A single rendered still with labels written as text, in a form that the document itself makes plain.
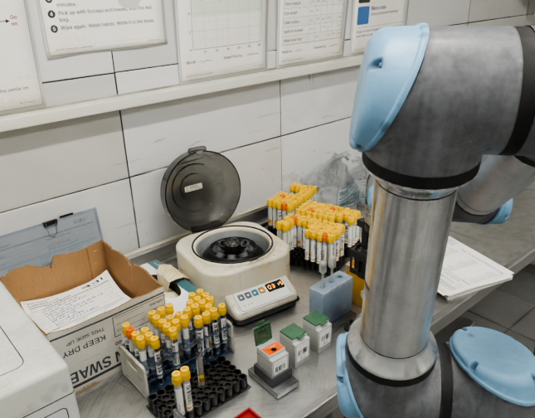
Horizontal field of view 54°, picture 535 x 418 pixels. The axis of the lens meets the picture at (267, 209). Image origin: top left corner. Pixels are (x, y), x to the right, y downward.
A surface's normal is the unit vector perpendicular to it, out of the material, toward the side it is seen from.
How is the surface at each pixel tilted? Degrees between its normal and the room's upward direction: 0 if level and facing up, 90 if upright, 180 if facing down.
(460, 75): 66
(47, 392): 89
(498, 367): 9
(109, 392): 0
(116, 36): 89
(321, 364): 0
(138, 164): 90
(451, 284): 0
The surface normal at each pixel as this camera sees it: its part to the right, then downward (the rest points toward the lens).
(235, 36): 0.66, 0.35
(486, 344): 0.13, -0.91
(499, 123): -0.14, 0.64
